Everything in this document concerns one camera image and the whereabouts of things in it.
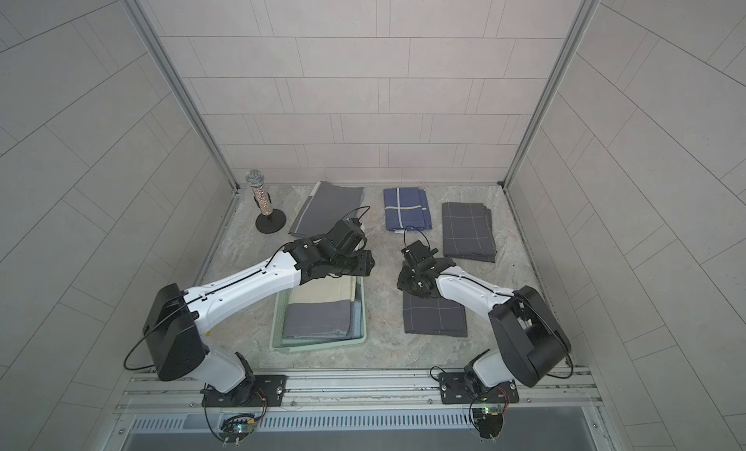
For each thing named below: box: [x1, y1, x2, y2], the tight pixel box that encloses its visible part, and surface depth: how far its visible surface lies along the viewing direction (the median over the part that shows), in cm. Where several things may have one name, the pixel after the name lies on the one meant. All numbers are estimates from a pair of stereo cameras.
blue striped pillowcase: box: [383, 186, 434, 232], surface depth 111 cm
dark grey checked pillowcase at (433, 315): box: [402, 291, 469, 338], surface depth 84 cm
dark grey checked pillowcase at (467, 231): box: [440, 202, 497, 263], surface depth 104 cm
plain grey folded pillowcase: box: [288, 180, 365, 239], surface depth 113 cm
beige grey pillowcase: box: [282, 275, 363, 341], surface depth 84 cm
